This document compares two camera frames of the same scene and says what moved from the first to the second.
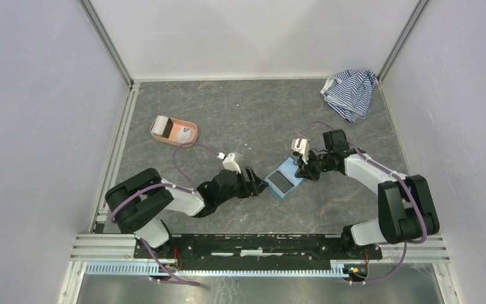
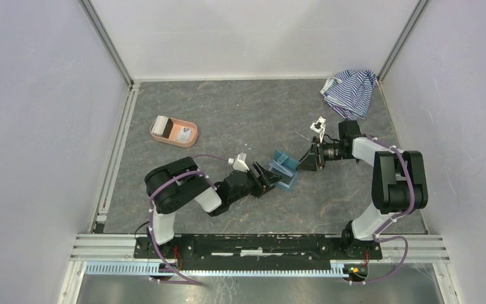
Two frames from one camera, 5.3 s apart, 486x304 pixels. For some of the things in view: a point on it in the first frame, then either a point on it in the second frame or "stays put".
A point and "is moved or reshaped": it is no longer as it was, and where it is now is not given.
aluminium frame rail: (417, 247) stays put
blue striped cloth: (348, 92) stays put
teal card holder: (283, 181) is moved or reshaped
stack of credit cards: (162, 126) stays put
